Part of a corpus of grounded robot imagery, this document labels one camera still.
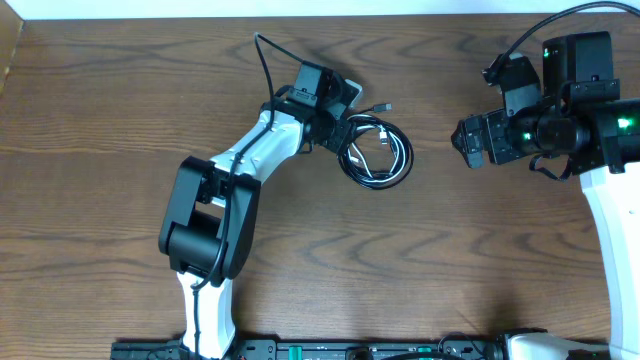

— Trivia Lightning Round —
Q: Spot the black usb cable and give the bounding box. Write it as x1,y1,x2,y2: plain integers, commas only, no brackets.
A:
336,102,415,191

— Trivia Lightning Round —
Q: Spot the white usb cable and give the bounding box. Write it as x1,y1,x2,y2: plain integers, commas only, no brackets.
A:
345,115,406,181

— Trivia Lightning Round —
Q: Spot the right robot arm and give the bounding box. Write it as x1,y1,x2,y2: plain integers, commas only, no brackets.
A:
451,31,639,359

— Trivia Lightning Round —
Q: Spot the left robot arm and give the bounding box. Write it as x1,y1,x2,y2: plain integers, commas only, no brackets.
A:
158,62,363,359

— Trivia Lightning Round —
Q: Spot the black right camera cable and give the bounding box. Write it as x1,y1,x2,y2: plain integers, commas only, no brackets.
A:
481,0,640,85

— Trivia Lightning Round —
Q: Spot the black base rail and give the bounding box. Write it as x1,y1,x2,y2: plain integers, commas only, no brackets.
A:
109,327,613,360

